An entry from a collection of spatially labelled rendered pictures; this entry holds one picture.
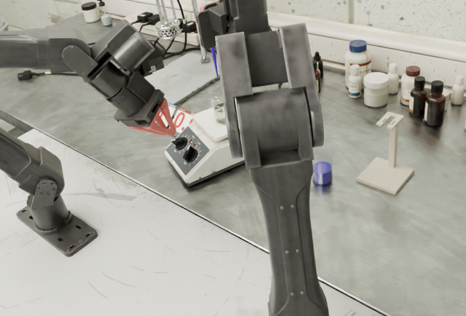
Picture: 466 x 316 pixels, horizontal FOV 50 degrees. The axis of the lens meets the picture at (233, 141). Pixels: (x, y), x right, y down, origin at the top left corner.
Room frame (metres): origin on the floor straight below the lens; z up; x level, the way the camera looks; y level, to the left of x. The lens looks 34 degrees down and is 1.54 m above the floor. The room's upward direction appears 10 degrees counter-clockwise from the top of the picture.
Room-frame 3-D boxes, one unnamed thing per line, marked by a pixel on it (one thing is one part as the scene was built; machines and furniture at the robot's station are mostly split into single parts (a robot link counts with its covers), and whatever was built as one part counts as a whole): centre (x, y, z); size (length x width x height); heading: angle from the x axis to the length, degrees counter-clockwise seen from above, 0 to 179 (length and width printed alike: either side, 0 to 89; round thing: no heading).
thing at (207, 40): (0.81, -0.03, 1.23); 0.10 x 0.07 x 0.07; 112
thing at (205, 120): (0.92, 0.00, 0.98); 0.12 x 0.12 x 0.01; 22
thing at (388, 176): (0.74, -0.28, 0.96); 0.08 x 0.08 x 0.13; 44
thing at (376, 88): (1.02, -0.35, 0.93); 0.06 x 0.06 x 0.07
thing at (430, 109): (0.90, -0.44, 0.95); 0.04 x 0.04 x 0.10
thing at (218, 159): (0.91, 0.03, 0.94); 0.22 x 0.13 x 0.08; 112
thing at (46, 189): (0.77, 0.36, 1.00); 0.09 x 0.06 x 0.06; 16
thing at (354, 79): (1.06, -0.32, 0.94); 0.03 x 0.03 x 0.08
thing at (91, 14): (1.99, 0.47, 0.93); 0.06 x 0.06 x 0.06
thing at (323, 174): (0.77, -0.16, 0.93); 0.04 x 0.04 x 0.06
